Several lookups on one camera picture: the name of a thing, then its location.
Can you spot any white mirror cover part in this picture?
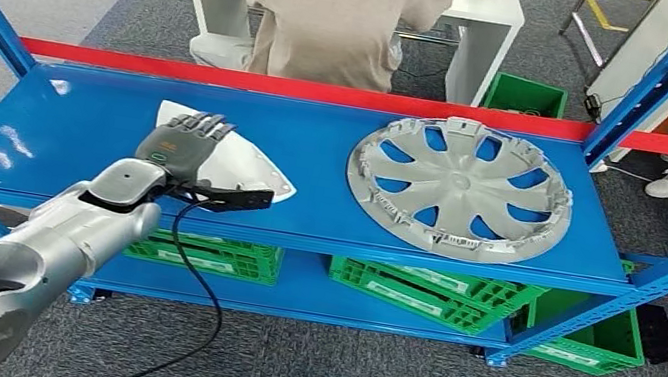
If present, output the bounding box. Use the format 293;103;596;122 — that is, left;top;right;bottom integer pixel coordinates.
143;98;308;224

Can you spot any green plastic crate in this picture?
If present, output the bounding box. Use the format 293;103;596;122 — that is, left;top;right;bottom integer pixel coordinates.
479;70;571;122
351;256;551;323
501;242;661;377
121;223;286;289
321;254;518;343

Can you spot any silver wheel hubcap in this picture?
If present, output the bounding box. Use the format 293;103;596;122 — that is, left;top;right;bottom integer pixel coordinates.
335;101;585;276

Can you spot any metal tube frame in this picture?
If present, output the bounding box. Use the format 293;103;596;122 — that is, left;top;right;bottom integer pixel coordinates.
554;0;627;70

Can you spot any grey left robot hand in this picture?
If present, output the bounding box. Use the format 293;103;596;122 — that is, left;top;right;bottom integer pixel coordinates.
130;102;239;193

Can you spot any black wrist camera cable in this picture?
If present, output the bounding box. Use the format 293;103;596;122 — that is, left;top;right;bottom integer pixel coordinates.
89;183;243;377

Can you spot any white table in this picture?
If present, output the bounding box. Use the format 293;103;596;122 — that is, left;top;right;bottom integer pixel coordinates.
170;0;530;114

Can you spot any black power adapter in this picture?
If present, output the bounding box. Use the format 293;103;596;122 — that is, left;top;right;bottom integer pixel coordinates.
581;92;605;124

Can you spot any yellow floor tape strip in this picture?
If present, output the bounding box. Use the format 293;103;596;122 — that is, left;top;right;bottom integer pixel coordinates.
577;0;635;35

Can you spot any white board panel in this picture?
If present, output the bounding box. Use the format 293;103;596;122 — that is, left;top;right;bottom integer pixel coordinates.
577;0;668;172

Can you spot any red barrier belt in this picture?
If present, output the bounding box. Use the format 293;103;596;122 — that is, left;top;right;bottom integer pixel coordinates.
0;27;668;162

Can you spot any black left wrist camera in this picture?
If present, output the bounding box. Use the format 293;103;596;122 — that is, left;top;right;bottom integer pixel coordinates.
166;173;276;223

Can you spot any black flat floor box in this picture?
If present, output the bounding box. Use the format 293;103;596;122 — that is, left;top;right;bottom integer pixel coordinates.
628;301;668;369

